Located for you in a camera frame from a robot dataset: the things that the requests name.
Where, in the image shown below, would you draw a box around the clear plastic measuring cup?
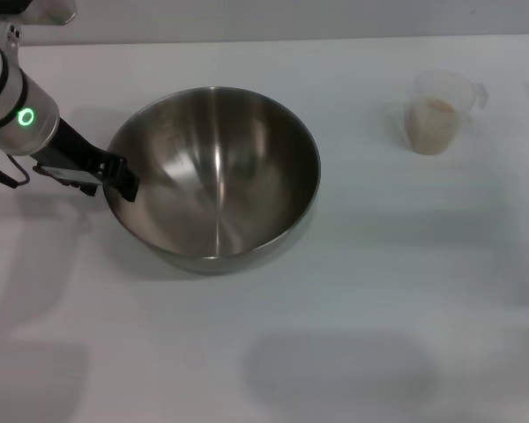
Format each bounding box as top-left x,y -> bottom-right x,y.
404,69 -> 489,157

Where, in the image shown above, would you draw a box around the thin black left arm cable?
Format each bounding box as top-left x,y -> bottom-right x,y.
0,135 -> 30,189

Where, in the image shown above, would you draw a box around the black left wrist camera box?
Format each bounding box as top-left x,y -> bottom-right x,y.
32,161 -> 103,191

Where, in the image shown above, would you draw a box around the stainless steel mixing bowl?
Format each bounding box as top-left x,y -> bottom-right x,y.
105,85 -> 323,276

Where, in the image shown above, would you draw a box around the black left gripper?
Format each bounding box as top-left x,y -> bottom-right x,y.
28,117 -> 141,204

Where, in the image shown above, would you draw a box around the white rice grains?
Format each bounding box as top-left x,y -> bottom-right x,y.
407,97 -> 458,156

